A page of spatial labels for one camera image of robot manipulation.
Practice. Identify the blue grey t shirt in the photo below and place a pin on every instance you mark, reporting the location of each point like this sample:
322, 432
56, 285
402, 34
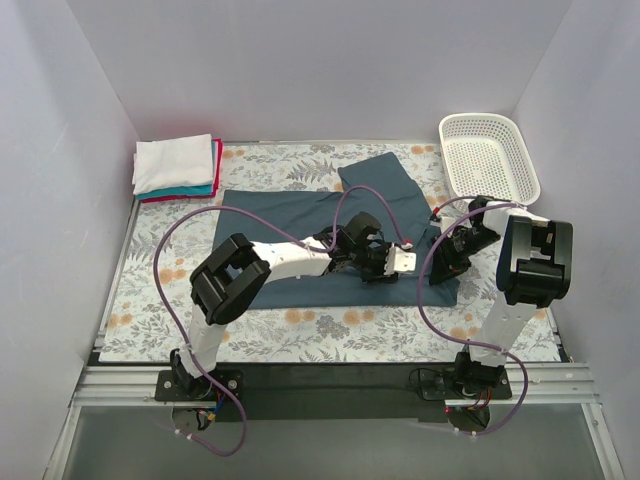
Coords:
385, 190

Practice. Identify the aluminium frame rail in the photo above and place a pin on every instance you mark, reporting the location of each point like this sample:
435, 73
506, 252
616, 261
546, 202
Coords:
120, 385

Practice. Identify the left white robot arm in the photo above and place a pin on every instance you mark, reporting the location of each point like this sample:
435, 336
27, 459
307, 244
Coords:
225, 284

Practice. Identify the red folded t shirt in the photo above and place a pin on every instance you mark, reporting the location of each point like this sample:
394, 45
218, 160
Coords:
216, 165

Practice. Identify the white plastic basket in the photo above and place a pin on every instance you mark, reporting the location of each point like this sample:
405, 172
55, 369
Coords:
485, 154

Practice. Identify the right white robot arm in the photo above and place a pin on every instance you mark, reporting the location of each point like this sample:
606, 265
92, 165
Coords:
533, 270

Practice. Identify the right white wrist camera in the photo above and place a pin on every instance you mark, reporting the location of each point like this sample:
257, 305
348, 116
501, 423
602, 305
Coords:
441, 221

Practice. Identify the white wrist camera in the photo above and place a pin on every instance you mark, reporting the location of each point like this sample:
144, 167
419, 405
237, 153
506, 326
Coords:
441, 221
400, 259

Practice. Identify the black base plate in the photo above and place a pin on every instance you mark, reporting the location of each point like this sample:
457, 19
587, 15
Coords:
319, 391

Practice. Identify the white folded t shirt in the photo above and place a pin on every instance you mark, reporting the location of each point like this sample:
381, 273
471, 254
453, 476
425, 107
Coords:
180, 162

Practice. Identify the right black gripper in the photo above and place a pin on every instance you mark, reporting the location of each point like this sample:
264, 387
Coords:
447, 260

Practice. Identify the teal folded t shirt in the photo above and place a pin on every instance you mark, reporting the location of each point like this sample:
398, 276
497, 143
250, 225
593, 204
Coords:
175, 192

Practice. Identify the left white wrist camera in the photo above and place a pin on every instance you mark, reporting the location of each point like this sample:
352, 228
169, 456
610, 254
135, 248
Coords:
400, 259

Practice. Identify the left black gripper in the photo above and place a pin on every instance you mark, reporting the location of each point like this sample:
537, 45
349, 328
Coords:
375, 265

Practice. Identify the floral table mat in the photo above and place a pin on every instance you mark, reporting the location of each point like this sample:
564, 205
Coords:
151, 300

